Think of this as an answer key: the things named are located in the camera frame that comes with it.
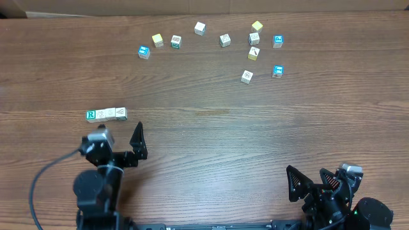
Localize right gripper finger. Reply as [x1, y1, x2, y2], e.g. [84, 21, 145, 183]
[286, 165, 314, 202]
[320, 168, 341, 192]

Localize white block green triangle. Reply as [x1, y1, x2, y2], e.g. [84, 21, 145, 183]
[115, 107, 128, 120]

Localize plain white block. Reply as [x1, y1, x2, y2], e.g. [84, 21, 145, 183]
[105, 107, 116, 121]

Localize green R block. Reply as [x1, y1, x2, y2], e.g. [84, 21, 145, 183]
[86, 110, 96, 123]

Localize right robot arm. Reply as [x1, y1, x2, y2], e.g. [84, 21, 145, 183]
[286, 163, 394, 230]

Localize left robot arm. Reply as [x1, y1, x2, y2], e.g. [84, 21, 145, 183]
[73, 122, 148, 230]

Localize blue top block left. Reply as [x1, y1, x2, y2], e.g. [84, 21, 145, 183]
[137, 45, 150, 59]

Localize yellow top block left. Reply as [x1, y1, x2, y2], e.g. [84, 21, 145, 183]
[152, 33, 164, 48]

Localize block with green B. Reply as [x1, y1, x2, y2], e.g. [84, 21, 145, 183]
[171, 35, 181, 49]

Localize blue top block right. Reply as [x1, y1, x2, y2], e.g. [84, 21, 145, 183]
[272, 65, 284, 78]

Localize white block grape picture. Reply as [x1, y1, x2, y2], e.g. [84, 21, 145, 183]
[241, 70, 253, 84]

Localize white block green pattern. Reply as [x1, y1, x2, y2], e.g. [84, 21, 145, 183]
[219, 34, 231, 48]

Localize yellow block with tool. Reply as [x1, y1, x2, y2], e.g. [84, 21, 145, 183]
[247, 47, 260, 61]

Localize blue P block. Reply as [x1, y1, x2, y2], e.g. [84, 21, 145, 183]
[272, 34, 284, 49]

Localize white block blue pattern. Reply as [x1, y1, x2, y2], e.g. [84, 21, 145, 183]
[249, 32, 260, 45]

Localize yellow top block right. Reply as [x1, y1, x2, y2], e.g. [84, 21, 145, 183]
[251, 20, 263, 33]

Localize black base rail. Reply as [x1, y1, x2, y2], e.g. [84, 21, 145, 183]
[133, 220, 304, 230]

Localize cardboard wall panel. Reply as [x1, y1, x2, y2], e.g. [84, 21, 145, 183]
[1, 0, 408, 18]

